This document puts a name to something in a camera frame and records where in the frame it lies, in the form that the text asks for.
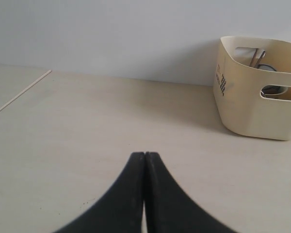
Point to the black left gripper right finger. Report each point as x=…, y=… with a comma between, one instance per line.
x=168, y=209

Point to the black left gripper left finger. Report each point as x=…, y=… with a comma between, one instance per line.
x=120, y=209

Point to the dark wooden chopstick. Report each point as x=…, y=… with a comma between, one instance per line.
x=254, y=57
x=259, y=59

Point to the stainless steel cup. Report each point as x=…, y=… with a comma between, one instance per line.
x=266, y=67

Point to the brown wooden spoon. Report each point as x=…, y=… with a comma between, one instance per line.
x=273, y=90

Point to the cream plastic tub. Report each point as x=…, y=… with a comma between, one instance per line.
x=237, y=88

